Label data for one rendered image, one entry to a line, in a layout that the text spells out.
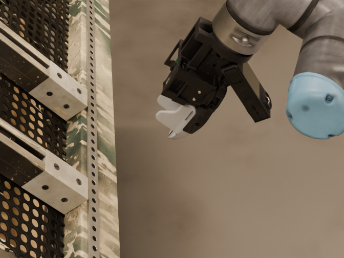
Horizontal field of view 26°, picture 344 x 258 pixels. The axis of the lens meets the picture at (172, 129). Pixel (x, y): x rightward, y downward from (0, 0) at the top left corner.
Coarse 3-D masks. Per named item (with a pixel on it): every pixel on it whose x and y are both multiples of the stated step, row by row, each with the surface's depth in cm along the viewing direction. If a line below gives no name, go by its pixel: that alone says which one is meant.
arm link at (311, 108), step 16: (304, 48) 90; (320, 48) 87; (336, 48) 87; (304, 64) 87; (320, 64) 85; (336, 64) 84; (304, 80) 84; (320, 80) 83; (336, 80) 83; (288, 96) 85; (304, 96) 82; (320, 96) 82; (336, 96) 82; (288, 112) 85; (304, 112) 84; (320, 112) 83; (336, 112) 82; (304, 128) 85; (320, 128) 85; (336, 128) 84
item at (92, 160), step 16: (96, 112) 181; (96, 128) 177; (96, 144) 173; (96, 160) 170; (96, 176) 166; (96, 192) 162; (96, 208) 159; (96, 224) 156; (96, 240) 153; (96, 256) 150
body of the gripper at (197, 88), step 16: (192, 32) 103; (208, 32) 102; (176, 48) 107; (192, 48) 103; (208, 48) 100; (224, 48) 99; (176, 64) 104; (192, 64) 103; (208, 64) 103; (224, 64) 102; (176, 80) 104; (192, 80) 102; (208, 80) 103; (224, 80) 104; (176, 96) 105; (192, 96) 105; (208, 96) 104; (224, 96) 105
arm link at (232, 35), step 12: (228, 12) 96; (216, 24) 98; (228, 24) 97; (216, 36) 99; (228, 36) 97; (240, 36) 97; (252, 36) 96; (264, 36) 97; (228, 48) 99; (240, 48) 98; (252, 48) 98
